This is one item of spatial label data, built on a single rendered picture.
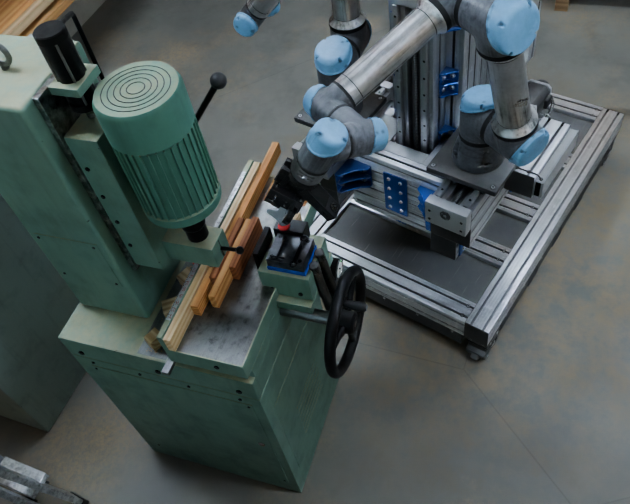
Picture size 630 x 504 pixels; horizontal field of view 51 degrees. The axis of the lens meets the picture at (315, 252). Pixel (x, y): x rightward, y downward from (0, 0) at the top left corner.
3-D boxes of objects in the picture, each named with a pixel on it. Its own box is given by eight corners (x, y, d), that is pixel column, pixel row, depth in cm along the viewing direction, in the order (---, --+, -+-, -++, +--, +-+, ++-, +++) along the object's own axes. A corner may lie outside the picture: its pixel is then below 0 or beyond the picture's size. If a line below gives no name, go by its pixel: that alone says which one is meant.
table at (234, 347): (284, 389, 155) (280, 377, 150) (170, 362, 164) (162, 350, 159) (355, 200, 189) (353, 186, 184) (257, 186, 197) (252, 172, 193)
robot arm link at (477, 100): (481, 110, 193) (484, 72, 183) (514, 133, 186) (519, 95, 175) (449, 129, 190) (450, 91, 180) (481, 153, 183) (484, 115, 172)
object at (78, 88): (91, 119, 128) (52, 43, 115) (57, 114, 131) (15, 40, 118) (111, 92, 133) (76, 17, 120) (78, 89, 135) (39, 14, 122)
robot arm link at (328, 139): (359, 142, 133) (325, 150, 129) (338, 172, 142) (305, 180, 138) (342, 111, 135) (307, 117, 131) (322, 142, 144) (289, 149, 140)
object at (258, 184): (201, 316, 164) (197, 307, 161) (194, 314, 164) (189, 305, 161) (281, 152, 196) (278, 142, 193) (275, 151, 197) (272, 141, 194)
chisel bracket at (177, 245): (220, 272, 161) (211, 250, 154) (170, 262, 165) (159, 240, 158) (232, 248, 165) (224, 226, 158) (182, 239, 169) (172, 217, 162)
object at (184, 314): (175, 352, 158) (169, 341, 154) (168, 350, 159) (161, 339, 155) (263, 174, 192) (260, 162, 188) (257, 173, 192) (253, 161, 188)
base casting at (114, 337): (259, 402, 168) (251, 386, 161) (70, 355, 185) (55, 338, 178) (313, 264, 193) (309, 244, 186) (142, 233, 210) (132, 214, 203)
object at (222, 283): (219, 308, 164) (214, 297, 161) (212, 306, 165) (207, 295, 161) (255, 231, 179) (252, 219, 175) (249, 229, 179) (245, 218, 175)
